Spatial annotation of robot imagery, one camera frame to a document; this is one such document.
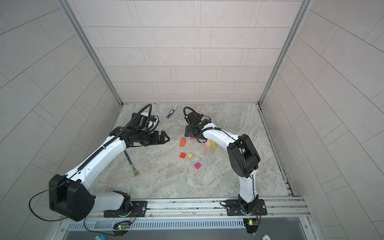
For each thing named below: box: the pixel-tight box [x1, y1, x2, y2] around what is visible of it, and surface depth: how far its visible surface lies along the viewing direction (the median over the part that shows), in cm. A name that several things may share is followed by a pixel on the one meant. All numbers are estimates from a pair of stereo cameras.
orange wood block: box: [179, 137, 187, 147], surface depth 96 cm
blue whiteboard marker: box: [167, 105, 177, 118], surface depth 111 cm
